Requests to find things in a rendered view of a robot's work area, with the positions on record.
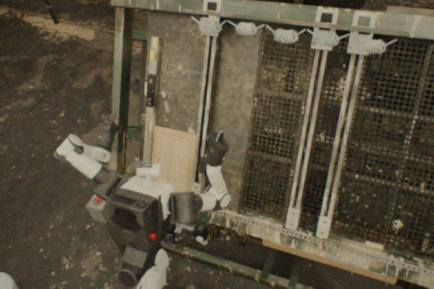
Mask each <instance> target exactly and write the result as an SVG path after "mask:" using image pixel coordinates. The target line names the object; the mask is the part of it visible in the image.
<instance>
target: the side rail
mask: <svg viewBox="0 0 434 289"><path fill-rule="evenodd" d="M133 22H134V9H133V8H125V7H123V8H120V7H116V24H115V40H114V71H113V88H112V116H113V115H114V114H118V117H117V120H116V125H117V126H119V127H120V129H119V131H117V132H116V136H115V137H113V138H114V142H113V145H112V148H111V149H112V152H111V154H110V168H112V169H113V170H115V171H117V172H119V173H120V174H121V175H123V174H125V162H126V149H127V138H126V137H125V136H126V128H127V127H128V123H129V98H130V73H131V60H132V39H131V31H132V27H133ZM110 168H108V169H109V170H110Z"/></svg>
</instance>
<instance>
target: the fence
mask: <svg viewBox="0 0 434 289"><path fill-rule="evenodd" d="M153 38H156V39H157V47H153V46H152V44H153ZM161 45H162V37H155V36H151V43H150V50H153V51H156V59H150V63H149V74H152V75H156V85H155V95H154V107H148V106H147V115H146V127H145V147H143V162H151V161H152V150H153V141H154V126H156V111H157V102H158V82H159V72H160V54H161Z"/></svg>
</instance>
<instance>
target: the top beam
mask: <svg viewBox="0 0 434 289"><path fill-rule="evenodd" d="M111 5H112V6H121V7H127V8H139V9H146V10H159V11H165V12H177V13H178V14H185V12H183V8H184V9H192V10H203V0H111ZM318 8H323V9H332V10H339V11H338V19H337V25H347V26H351V25H352V22H353V18H354V14H355V12H362V13H370V14H377V18H376V22H375V27H374V28H381V29H387V30H394V31H401V32H409V36H408V37H410V38H411V39H423V40H430V41H434V17H431V16H423V15H407V14H392V13H384V12H377V11H369V10H354V9H345V8H330V7H322V6H307V5H299V4H292V3H276V2H268V1H253V0H222V4H221V10H220V12H225V13H226V14H238V15H252V16H259V17H272V18H279V19H293V20H299V21H307V22H314V23H315V19H316V11H317V10H318ZM191 15H197V14H191ZM223 18H229V19H236V18H230V17H223ZM243 20H250V19H243ZM250 21H256V20H250ZM262 22H263V23H270V22H269V21H262ZM370 22H371V17H363V16H359V17H358V23H357V26H368V27H369V23H370ZM275 24H281V25H289V24H282V23H275ZM295 26H302V25H295ZM306 27H314V26H306ZM378 35H386V34H378ZM391 36H398V37H405V36H399V35H391Z"/></svg>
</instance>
